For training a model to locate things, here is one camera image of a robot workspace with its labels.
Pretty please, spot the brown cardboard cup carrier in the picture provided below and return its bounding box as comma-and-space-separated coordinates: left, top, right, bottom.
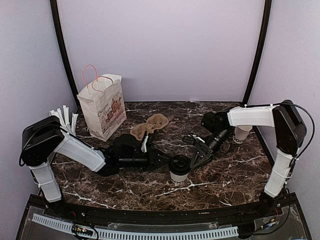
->
130, 113, 169, 141

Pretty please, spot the bundle of straws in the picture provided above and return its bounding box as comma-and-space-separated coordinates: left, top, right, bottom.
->
49, 105, 79, 135

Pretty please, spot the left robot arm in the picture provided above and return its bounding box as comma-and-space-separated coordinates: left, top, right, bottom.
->
19, 116, 172, 218

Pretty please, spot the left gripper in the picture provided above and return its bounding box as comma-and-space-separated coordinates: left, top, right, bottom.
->
119, 149, 172, 173

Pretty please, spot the single black cup lid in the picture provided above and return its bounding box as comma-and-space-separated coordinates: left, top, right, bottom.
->
168, 154, 191, 176

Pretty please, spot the right black frame post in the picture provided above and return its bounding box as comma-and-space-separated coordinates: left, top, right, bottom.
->
241, 0, 272, 105

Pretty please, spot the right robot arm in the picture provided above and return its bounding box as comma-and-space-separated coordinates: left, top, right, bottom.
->
182, 100, 307, 198

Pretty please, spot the white paper takeout bag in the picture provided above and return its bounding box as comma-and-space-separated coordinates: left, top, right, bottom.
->
77, 64, 127, 141

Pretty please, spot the black frame post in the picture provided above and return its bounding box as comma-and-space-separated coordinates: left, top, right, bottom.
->
49, 0, 80, 107
241, 0, 272, 105

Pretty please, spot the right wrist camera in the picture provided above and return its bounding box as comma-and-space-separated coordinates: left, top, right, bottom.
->
182, 133, 205, 147

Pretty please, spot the white slotted cable duct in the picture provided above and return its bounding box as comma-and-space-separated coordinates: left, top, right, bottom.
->
31, 213, 239, 240

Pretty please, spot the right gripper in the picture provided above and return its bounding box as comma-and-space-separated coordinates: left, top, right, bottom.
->
190, 128, 233, 169

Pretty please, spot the left black frame post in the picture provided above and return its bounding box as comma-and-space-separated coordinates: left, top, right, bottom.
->
49, 0, 80, 107

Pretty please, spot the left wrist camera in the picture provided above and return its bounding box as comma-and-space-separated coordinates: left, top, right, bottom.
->
140, 133, 155, 153

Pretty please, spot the white paper coffee cup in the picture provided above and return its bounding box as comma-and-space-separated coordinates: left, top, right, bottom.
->
233, 125, 253, 145

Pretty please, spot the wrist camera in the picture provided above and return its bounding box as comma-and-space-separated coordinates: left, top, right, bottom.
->
182, 133, 205, 147
140, 133, 155, 153

